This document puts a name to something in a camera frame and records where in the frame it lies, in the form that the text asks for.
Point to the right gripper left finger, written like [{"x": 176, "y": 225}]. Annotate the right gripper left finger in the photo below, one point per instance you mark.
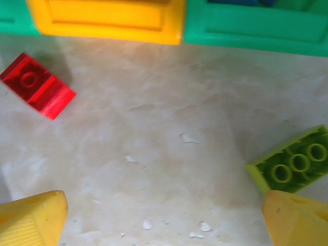
[{"x": 30, "y": 223}]

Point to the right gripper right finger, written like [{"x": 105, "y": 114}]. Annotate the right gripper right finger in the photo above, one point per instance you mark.
[{"x": 294, "y": 223}]

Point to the lime green lego brick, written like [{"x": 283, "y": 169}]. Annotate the lime green lego brick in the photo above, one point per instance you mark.
[{"x": 289, "y": 164}]

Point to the red lego brick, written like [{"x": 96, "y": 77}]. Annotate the red lego brick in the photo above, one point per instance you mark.
[{"x": 33, "y": 84}]

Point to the green plastic bin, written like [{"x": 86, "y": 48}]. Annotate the green plastic bin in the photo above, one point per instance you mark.
[
  {"x": 12, "y": 18},
  {"x": 256, "y": 30}
]

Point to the orange plastic bin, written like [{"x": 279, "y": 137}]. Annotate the orange plastic bin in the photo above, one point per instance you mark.
[{"x": 107, "y": 18}]

